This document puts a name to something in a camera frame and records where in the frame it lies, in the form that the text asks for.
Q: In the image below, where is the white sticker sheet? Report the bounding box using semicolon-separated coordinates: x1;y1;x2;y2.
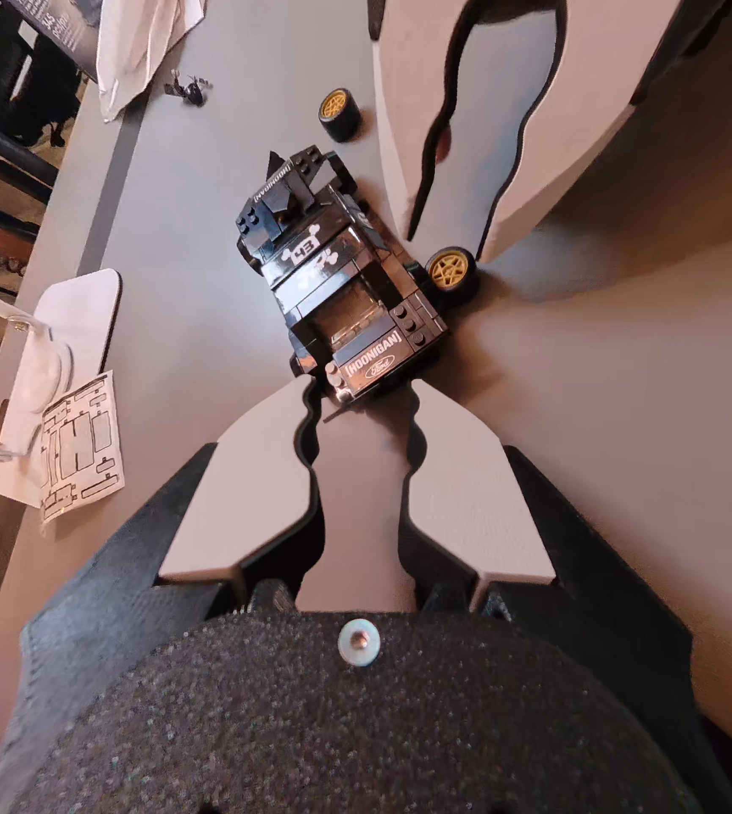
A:
38;372;128;525

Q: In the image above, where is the small black lego piece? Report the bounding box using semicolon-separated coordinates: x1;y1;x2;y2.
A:
165;70;212;106

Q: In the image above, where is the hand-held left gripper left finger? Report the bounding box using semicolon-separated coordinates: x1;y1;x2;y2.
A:
159;376;325;599

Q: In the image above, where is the black lego wheel gold hub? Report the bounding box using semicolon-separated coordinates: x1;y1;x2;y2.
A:
319;87;362;143
423;246;479;304

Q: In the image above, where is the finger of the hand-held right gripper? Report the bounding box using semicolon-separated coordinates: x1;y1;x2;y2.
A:
373;0;481;243
481;0;685;264

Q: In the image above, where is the black lego set box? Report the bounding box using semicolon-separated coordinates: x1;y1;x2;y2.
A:
10;0;102;80

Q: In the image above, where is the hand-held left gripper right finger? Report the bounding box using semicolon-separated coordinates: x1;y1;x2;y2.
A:
401;379;557;611

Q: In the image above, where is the white booklet stand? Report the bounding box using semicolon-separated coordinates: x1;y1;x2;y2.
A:
0;268;122;510

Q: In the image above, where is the black lego car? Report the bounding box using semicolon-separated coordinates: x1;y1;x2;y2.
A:
235;147;449;408

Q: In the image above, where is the clear plastic parts bag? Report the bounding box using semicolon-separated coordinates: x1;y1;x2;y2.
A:
97;0;208;122

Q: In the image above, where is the black tripod stand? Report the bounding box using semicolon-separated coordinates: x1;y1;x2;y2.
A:
0;109;61;274

